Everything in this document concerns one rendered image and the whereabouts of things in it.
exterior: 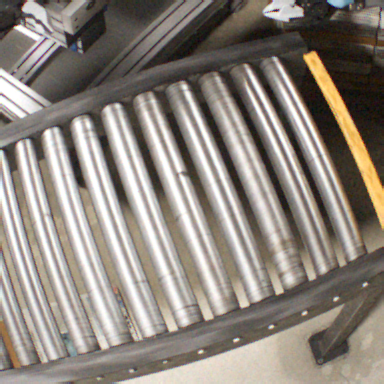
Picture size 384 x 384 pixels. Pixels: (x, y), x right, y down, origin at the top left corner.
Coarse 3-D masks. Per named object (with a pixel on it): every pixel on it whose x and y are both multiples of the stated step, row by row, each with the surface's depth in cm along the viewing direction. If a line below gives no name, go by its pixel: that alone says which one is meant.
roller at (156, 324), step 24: (96, 144) 151; (96, 168) 148; (96, 192) 147; (96, 216) 147; (120, 216) 145; (120, 240) 143; (120, 264) 142; (144, 288) 140; (144, 312) 138; (144, 336) 137
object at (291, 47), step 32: (192, 64) 157; (224, 64) 157; (256, 64) 159; (288, 64) 163; (96, 96) 154; (128, 96) 154; (160, 96) 159; (0, 128) 153; (32, 128) 152; (64, 128) 155; (96, 128) 161
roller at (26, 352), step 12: (0, 252) 143; (0, 264) 142; (0, 276) 140; (0, 288) 139; (12, 288) 141; (0, 300) 139; (12, 300) 139; (0, 312) 139; (12, 312) 137; (12, 324) 136; (24, 324) 138; (12, 336) 136; (24, 336) 136; (24, 348) 134; (24, 360) 133; (36, 360) 134
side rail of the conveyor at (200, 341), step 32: (320, 288) 138; (352, 288) 139; (224, 320) 137; (256, 320) 136; (288, 320) 140; (96, 352) 134; (128, 352) 134; (160, 352) 134; (192, 352) 135; (224, 352) 145
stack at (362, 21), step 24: (288, 24) 204; (336, 24) 202; (360, 24) 200; (312, 48) 216; (336, 48) 215; (360, 48) 213; (336, 72) 227; (360, 72) 226; (312, 96) 242; (360, 96) 243
